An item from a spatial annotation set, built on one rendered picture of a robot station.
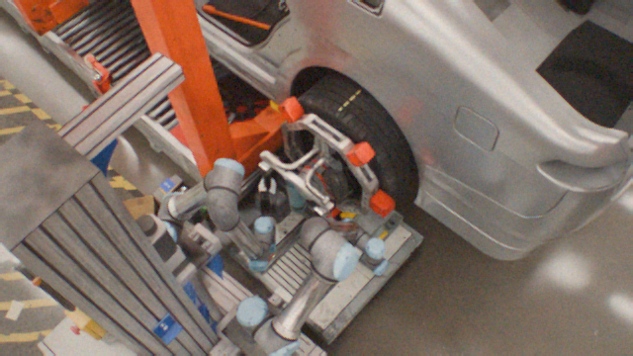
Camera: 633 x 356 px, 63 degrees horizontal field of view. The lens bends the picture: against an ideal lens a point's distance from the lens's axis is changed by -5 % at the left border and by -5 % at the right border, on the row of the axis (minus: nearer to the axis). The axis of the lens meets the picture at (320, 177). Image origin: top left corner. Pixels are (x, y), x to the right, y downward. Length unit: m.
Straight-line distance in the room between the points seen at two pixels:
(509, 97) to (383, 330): 1.70
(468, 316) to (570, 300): 0.61
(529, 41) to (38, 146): 2.48
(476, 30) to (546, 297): 1.91
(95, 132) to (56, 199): 0.18
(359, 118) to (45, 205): 1.43
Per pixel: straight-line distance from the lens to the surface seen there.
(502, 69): 1.82
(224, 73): 3.46
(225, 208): 1.93
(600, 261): 3.58
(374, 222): 3.10
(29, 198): 1.27
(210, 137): 2.50
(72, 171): 1.26
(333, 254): 1.80
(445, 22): 1.86
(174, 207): 2.27
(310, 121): 2.35
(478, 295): 3.25
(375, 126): 2.30
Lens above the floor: 2.97
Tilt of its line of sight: 58 degrees down
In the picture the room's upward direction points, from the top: 4 degrees counter-clockwise
